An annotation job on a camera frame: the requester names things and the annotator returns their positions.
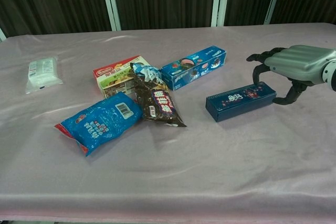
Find blue snack bag with barcode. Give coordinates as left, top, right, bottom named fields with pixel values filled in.
left=54, top=92, right=144, bottom=157

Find pink tablecloth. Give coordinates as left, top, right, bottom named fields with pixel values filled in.
left=0, top=22, right=336, bottom=223

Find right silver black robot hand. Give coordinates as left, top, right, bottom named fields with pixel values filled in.
left=246, top=45, right=336, bottom=105

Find blue glasses case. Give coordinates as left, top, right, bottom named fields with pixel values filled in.
left=205, top=81, right=278, bottom=123

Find red green biscuit box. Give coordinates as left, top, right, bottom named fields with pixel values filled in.
left=92, top=55, right=152, bottom=99

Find dark brown snack bag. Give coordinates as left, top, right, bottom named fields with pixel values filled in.
left=130, top=62, right=187, bottom=128

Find clear white plastic packet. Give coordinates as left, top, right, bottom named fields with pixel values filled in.
left=25, top=56, right=64, bottom=95

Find blue Oreo cookie box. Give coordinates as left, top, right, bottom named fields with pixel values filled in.
left=160, top=45, right=228, bottom=91

